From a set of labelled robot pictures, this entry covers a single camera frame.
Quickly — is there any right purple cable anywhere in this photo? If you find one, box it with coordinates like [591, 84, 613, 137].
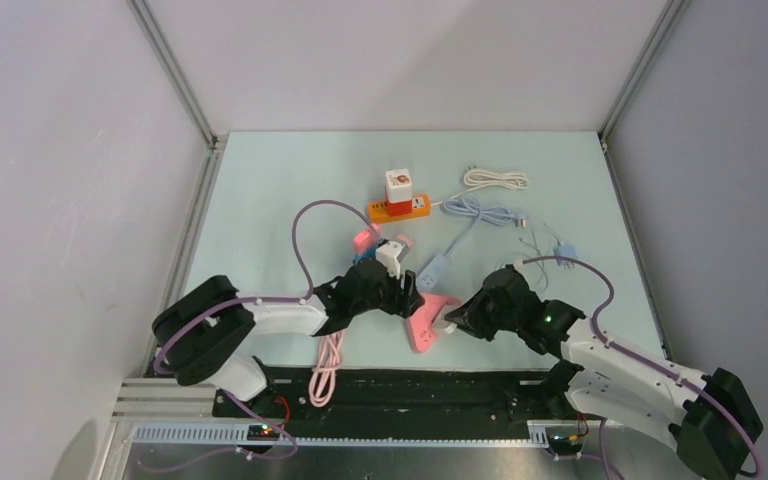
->
[519, 255, 766, 480]

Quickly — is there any orange power strip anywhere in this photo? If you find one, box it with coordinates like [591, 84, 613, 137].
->
[367, 194, 431, 224]

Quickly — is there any red cube socket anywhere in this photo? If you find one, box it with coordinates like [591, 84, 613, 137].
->
[385, 199, 413, 217]

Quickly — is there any aluminium frame rail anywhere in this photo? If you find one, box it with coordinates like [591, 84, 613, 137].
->
[113, 368, 577, 448]

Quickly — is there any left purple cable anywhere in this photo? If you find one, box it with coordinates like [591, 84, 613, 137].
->
[137, 199, 382, 476]

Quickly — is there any purple cable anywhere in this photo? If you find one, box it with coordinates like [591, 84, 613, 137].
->
[519, 255, 766, 480]
[137, 199, 382, 476]

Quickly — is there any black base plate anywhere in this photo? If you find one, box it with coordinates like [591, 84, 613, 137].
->
[251, 367, 582, 442]

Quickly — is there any small blue wall charger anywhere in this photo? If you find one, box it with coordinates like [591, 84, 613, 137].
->
[554, 242, 578, 269]

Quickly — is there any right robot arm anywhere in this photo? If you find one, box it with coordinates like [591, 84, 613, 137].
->
[441, 266, 763, 479]

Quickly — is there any white cube socket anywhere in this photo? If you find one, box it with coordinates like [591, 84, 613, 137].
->
[385, 169, 413, 203]

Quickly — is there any pink adapter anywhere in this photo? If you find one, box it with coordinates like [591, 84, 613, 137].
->
[352, 223, 381, 258]

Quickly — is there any pink coiled cable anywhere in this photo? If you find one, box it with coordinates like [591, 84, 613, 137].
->
[307, 331, 347, 408]

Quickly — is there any white power strip cable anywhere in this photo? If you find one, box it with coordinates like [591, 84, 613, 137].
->
[430, 166, 531, 208]

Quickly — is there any light blue adapter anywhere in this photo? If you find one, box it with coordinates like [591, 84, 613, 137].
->
[354, 245, 378, 263]

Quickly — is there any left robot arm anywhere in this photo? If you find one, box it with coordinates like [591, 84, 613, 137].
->
[151, 258, 425, 416]

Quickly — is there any pink triangular power strip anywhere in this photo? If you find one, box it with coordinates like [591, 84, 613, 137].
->
[406, 292, 461, 353]

